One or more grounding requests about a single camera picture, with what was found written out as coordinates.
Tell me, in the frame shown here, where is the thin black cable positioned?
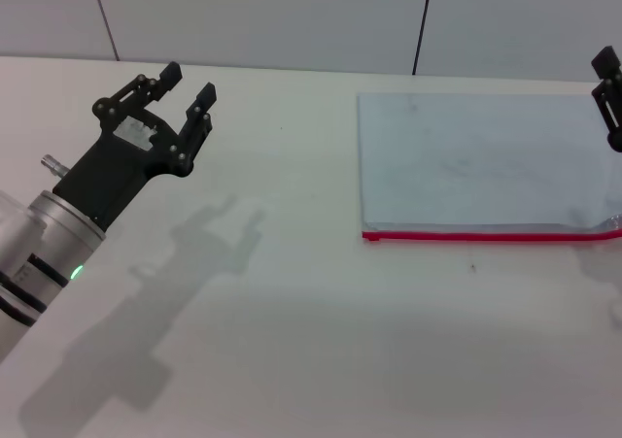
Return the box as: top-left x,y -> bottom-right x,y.
411,0 -> 436,77

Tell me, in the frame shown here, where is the clear document bag red zipper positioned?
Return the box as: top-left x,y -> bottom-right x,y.
357,91 -> 622,246

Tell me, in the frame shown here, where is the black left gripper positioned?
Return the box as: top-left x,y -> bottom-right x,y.
52,61 -> 218,231

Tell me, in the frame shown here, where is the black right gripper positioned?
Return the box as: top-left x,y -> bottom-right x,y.
589,45 -> 622,154

